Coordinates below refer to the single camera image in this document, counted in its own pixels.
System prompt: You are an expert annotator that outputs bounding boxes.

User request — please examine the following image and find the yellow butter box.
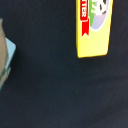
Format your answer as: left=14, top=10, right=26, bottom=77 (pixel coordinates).
left=76, top=0, right=113, bottom=58

